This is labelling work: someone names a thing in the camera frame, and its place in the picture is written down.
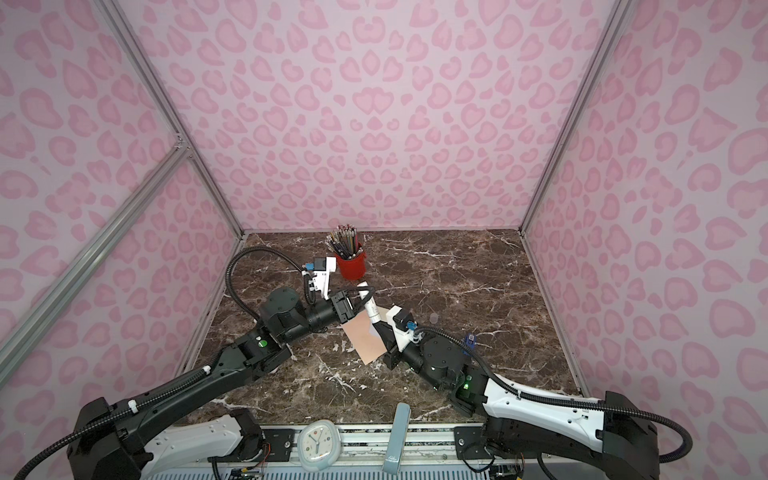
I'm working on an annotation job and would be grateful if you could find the coloured pencils bunch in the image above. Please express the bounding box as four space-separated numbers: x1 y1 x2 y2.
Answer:
326 224 363 260

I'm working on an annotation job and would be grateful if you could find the white glue stick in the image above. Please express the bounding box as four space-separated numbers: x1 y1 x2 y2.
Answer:
358 282 381 324

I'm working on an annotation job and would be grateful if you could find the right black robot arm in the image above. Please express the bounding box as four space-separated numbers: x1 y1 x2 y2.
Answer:
373 321 693 479

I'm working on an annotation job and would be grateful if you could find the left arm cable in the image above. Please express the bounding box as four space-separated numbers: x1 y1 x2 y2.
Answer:
225 246 316 322

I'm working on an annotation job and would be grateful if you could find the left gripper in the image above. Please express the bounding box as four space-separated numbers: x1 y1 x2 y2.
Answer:
284 285 375 348

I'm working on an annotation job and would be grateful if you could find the white alarm clock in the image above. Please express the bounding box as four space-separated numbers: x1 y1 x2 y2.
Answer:
297 420 342 472

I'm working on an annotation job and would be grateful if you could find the aluminium frame rail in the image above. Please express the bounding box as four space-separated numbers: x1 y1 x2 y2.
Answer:
110 422 637 480

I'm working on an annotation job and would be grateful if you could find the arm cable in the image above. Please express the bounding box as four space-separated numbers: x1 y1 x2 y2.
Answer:
225 246 316 322
413 326 694 464

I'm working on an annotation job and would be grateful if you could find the red pencil cup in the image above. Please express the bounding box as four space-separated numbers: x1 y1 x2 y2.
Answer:
335 251 366 281

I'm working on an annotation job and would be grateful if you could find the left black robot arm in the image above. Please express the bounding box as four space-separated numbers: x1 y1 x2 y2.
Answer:
16 286 375 479

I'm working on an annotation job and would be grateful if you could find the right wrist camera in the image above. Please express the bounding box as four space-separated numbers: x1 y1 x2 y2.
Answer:
385 305 418 353

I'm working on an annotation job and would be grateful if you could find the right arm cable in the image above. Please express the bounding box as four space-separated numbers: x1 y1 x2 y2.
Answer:
413 326 694 464

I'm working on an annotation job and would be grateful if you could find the pink envelope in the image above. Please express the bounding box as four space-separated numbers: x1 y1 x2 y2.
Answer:
342 310 386 365

